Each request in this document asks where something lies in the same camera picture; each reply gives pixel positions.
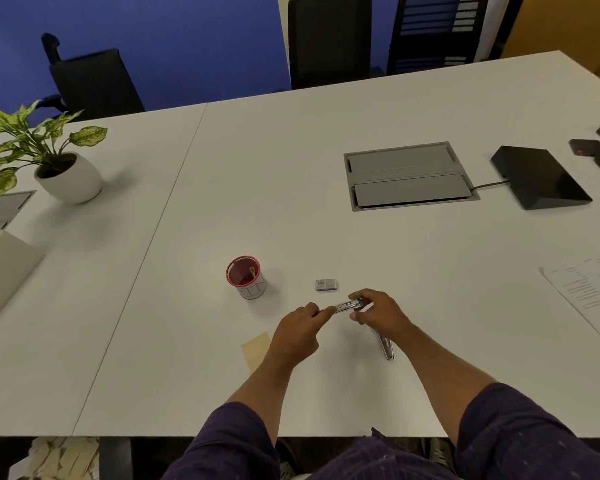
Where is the person's right hand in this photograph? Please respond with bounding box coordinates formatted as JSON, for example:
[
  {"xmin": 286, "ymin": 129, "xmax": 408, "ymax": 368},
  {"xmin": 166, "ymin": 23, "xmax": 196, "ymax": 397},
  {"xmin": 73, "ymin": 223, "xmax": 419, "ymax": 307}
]
[{"xmin": 348, "ymin": 289, "xmax": 415, "ymax": 341}]

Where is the person's left hand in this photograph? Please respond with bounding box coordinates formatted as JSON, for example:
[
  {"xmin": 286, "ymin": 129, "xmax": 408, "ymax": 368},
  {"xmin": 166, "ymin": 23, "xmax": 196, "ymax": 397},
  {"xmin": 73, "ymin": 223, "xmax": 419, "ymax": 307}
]
[{"xmin": 266, "ymin": 302, "xmax": 337, "ymax": 371}]

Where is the small silver stapler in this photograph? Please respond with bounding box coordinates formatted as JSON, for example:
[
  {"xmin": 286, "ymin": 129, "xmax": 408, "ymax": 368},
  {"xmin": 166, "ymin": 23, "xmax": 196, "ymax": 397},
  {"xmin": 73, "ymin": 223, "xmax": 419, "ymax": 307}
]
[{"xmin": 319, "ymin": 299, "xmax": 366, "ymax": 315}]

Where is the person's left forearm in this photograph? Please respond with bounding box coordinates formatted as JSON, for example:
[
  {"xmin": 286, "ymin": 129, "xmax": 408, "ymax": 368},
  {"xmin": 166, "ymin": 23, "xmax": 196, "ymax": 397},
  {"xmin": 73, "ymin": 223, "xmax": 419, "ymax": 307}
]
[{"xmin": 224, "ymin": 351, "xmax": 297, "ymax": 414}]

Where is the person's right forearm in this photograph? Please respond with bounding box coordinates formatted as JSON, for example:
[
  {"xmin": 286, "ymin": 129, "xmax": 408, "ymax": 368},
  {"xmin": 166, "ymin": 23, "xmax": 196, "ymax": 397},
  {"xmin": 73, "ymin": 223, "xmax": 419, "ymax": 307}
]
[{"xmin": 394, "ymin": 325, "xmax": 499, "ymax": 445}]

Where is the beige sticky note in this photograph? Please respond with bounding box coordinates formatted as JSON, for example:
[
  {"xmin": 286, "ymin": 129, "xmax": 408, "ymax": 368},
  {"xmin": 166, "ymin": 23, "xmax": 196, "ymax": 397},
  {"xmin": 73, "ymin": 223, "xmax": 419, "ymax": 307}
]
[{"xmin": 240, "ymin": 332, "xmax": 272, "ymax": 373}]

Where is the red rimmed paper cup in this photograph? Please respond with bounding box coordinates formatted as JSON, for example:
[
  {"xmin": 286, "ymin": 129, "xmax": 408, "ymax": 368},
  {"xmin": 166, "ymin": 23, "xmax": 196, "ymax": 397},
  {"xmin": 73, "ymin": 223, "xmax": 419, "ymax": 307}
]
[{"xmin": 225, "ymin": 255, "xmax": 268, "ymax": 300}]

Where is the person's purple patterned garment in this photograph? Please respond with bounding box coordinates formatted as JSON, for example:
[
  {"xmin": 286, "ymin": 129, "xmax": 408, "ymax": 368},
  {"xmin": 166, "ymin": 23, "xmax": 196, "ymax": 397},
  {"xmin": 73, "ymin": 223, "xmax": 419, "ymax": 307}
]
[{"xmin": 161, "ymin": 383, "xmax": 600, "ymax": 480}]

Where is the black wedge-shaped device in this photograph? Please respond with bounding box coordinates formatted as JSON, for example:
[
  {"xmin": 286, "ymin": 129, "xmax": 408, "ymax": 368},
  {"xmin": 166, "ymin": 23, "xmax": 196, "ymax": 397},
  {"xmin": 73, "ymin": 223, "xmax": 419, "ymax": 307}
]
[{"xmin": 490, "ymin": 145, "xmax": 594, "ymax": 211}]

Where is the printed white paper sheet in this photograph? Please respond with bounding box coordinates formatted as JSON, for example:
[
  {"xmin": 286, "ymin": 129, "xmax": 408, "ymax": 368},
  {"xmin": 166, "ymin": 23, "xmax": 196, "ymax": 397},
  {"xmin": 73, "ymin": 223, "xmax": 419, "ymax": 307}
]
[{"xmin": 539, "ymin": 254, "xmax": 600, "ymax": 356}]

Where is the black mesh office chair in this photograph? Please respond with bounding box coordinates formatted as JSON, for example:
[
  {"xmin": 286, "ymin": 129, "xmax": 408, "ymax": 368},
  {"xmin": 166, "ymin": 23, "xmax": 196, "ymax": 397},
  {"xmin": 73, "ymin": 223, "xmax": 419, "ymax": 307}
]
[{"xmin": 287, "ymin": 0, "xmax": 374, "ymax": 90}]

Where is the small black flat device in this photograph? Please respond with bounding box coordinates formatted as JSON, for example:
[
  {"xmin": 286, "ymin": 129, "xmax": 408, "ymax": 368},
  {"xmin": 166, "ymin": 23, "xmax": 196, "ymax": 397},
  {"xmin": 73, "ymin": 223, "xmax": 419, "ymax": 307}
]
[{"xmin": 568, "ymin": 139, "xmax": 600, "ymax": 157}]

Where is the white round plant pot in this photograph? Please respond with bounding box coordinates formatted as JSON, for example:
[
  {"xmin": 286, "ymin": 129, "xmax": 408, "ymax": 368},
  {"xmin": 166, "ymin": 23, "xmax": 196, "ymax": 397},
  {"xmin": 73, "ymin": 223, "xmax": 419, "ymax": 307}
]
[{"xmin": 33, "ymin": 152, "xmax": 104, "ymax": 204}]

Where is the pile of beige paper slips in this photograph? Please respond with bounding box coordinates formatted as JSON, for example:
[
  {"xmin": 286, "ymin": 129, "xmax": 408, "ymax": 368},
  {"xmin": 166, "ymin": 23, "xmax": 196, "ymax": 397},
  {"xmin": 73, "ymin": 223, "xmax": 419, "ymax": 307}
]
[{"xmin": 7, "ymin": 437, "xmax": 101, "ymax": 480}]

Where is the black office chair with armrest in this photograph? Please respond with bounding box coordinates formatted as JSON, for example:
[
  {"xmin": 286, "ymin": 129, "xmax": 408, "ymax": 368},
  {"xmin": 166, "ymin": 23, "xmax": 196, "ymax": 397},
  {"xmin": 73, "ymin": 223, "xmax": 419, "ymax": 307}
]
[{"xmin": 34, "ymin": 33, "xmax": 146, "ymax": 122}]

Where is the green leafy plant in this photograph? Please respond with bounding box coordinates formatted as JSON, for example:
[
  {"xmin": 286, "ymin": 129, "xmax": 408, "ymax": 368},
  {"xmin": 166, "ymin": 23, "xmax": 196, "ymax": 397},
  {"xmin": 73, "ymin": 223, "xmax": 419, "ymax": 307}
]
[{"xmin": 0, "ymin": 100, "xmax": 109, "ymax": 198}]

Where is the large grey table cable hatch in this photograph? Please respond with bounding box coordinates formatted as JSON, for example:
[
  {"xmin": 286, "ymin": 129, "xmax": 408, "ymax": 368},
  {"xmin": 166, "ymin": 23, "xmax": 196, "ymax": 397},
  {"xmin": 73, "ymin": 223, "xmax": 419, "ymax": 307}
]
[{"xmin": 343, "ymin": 141, "xmax": 481, "ymax": 212}]

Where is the small grey table cable hatch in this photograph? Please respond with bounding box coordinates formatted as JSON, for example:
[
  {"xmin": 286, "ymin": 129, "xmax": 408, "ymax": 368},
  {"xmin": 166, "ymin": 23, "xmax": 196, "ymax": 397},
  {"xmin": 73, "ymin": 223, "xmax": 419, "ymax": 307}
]
[{"xmin": 0, "ymin": 190, "xmax": 37, "ymax": 230}]

